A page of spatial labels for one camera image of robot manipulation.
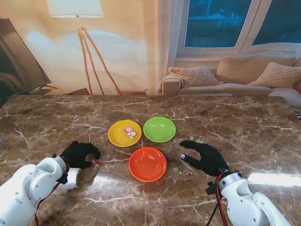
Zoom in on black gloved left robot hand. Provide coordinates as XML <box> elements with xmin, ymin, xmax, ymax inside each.
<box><xmin>60</xmin><ymin>140</ymin><xmax>102</xmax><ymax>170</ymax></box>

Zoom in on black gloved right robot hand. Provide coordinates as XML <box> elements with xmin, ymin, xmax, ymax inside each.
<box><xmin>180</xmin><ymin>140</ymin><xmax>230</xmax><ymax>177</ymax></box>

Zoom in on pink white candies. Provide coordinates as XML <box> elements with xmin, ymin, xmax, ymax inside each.
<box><xmin>121</xmin><ymin>126</ymin><xmax>137</xmax><ymax>139</ymax></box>

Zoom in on yellow plastic bowl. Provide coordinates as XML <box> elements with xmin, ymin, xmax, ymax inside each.
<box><xmin>108</xmin><ymin>120</ymin><xmax>142</xmax><ymax>148</ymax></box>

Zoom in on green plastic bowl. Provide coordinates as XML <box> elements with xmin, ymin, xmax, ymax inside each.
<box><xmin>143</xmin><ymin>116</ymin><xmax>177</xmax><ymax>143</ymax></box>

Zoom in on orange plastic bowl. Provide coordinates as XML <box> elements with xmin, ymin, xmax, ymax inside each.
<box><xmin>128</xmin><ymin>146</ymin><xmax>167</xmax><ymax>183</ymax></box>

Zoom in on beige knit cushion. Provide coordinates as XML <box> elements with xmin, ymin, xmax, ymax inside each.
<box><xmin>168</xmin><ymin>66</ymin><xmax>224</xmax><ymax>87</ymax></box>
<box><xmin>246</xmin><ymin>62</ymin><xmax>301</xmax><ymax>88</ymax></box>

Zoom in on beige sofa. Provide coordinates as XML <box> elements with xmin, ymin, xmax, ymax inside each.
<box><xmin>158</xmin><ymin>54</ymin><xmax>301</xmax><ymax>109</ymax></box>

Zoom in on black flat television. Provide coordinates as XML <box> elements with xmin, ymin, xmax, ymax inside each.
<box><xmin>0</xmin><ymin>17</ymin><xmax>58</xmax><ymax>99</ymax></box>

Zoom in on white framed window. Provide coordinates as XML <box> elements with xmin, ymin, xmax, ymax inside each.
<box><xmin>176</xmin><ymin>0</ymin><xmax>301</xmax><ymax>56</ymax></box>

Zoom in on tripod floor lamp white shade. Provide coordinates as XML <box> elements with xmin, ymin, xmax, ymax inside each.
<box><xmin>46</xmin><ymin>0</ymin><xmax>123</xmax><ymax>96</ymax></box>

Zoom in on red cable on right arm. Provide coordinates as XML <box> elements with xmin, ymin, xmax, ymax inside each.
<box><xmin>206</xmin><ymin>173</ymin><xmax>228</xmax><ymax>226</ymax></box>

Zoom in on red cable on arm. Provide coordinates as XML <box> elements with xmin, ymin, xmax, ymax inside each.
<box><xmin>34</xmin><ymin>162</ymin><xmax>71</xmax><ymax>226</ymax></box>
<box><xmin>206</xmin><ymin>173</ymin><xmax>228</xmax><ymax>226</ymax></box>

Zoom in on red cable on left arm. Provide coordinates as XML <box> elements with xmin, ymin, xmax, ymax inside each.
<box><xmin>34</xmin><ymin>162</ymin><xmax>71</xmax><ymax>226</ymax></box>

